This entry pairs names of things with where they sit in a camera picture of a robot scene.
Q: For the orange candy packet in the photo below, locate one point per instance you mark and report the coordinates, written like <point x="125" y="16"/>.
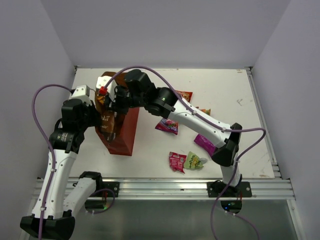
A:
<point x="206" y="111"/>

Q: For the magenta grape candy bag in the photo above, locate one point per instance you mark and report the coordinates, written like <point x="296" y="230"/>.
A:
<point x="205" y="144"/>

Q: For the red peanut snack packet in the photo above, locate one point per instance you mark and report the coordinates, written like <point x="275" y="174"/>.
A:
<point x="187" y="95"/>

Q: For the red paper bag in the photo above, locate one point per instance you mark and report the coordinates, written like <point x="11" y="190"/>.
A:
<point x="125" y="130"/>

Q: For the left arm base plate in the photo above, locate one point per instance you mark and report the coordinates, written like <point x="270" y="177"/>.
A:
<point x="110" y="187"/>

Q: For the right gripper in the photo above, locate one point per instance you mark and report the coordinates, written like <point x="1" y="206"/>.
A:
<point x="114" y="104"/>

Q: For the pink candy packet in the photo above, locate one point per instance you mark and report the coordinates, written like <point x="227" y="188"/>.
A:
<point x="176" y="161"/>

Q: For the purple Fox's berries candy bag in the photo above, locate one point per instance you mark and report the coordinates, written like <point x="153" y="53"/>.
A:
<point x="167" y="125"/>

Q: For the aluminium frame rail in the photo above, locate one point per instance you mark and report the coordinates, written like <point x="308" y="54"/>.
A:
<point x="198" y="189"/>

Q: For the green snack packet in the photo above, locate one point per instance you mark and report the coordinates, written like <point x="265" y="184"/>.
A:
<point x="194" y="162"/>

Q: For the brown sea salt chips bag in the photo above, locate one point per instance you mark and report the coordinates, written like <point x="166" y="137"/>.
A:
<point x="107" y="120"/>

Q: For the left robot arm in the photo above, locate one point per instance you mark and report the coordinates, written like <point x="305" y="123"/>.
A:
<point x="54" y="215"/>

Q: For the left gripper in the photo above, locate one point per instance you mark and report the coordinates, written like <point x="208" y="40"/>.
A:
<point x="96" y="115"/>

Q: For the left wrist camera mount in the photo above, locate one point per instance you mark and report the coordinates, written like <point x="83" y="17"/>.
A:
<point x="82" y="93"/>

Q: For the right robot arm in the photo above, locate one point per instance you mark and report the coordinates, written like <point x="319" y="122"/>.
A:
<point x="140" y="92"/>

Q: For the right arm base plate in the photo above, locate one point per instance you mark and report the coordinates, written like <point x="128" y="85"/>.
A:
<point x="228" y="188"/>

